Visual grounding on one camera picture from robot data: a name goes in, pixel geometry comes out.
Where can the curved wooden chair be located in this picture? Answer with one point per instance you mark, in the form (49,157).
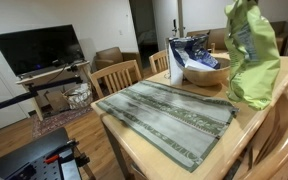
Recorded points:
(284,140)

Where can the white paper bag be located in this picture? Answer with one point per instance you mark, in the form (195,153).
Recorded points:
(175,66)

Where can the white door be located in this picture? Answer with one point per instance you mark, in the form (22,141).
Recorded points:
(0,100)

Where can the patterned rug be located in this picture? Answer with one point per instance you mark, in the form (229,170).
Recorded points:
(57,121)

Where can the black equipment cart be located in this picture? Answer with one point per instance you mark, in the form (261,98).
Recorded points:
(27,156)

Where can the green popcorn bag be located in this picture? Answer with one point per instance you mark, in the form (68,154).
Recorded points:
(250,66)

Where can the cardboard box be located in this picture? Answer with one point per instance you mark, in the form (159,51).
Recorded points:
(57,100)

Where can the black tripod bar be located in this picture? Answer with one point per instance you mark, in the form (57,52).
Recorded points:
(27,95)

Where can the slatted wooden chair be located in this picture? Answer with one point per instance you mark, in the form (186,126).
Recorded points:
(117,78)
(159,60)

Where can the wicker basket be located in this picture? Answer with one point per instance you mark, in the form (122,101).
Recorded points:
(78,96)

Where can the wooden bowl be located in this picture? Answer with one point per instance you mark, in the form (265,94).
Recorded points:
(205,76)

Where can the brown sofa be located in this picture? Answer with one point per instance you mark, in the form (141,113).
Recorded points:
(217,38)

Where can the green striped cloth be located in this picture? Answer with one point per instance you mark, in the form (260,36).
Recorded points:
(170,120)

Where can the brown armchair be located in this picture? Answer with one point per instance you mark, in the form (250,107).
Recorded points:
(110,55)

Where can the blue snack bag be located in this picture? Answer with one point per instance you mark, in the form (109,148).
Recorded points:
(194,50)

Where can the white paper sheet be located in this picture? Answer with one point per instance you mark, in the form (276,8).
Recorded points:
(197,65)

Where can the black flat television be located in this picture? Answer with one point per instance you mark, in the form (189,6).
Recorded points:
(37,48)

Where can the white wall switch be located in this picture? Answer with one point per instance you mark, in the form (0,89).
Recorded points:
(121,31)

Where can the red tool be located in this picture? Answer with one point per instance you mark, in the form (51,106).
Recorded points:
(51,159)

